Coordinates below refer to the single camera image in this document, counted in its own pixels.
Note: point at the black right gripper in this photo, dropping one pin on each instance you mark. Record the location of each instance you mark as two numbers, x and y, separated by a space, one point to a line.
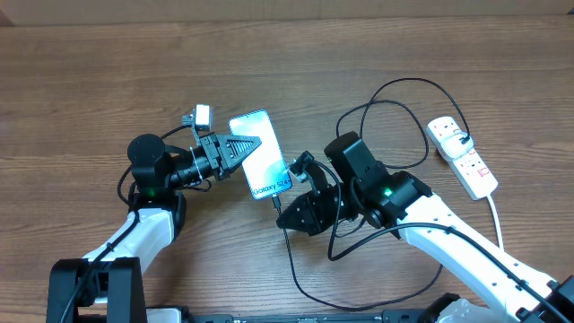
317 222

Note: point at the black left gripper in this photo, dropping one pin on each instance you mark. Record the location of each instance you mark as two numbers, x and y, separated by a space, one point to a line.
221 143

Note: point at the Samsung Galaxy smartphone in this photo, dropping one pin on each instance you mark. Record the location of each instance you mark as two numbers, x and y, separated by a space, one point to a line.
265 168

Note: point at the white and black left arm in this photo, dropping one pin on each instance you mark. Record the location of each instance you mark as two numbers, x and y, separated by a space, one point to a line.
106 285

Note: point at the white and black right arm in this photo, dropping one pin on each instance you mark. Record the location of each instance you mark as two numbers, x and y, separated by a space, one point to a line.
355 183

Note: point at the white charger adapter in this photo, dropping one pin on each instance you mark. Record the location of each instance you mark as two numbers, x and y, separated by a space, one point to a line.
455 146

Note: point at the white power strip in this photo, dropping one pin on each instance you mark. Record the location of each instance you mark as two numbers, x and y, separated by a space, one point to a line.
470 169

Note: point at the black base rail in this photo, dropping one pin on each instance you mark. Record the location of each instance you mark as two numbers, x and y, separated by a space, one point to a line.
309 317

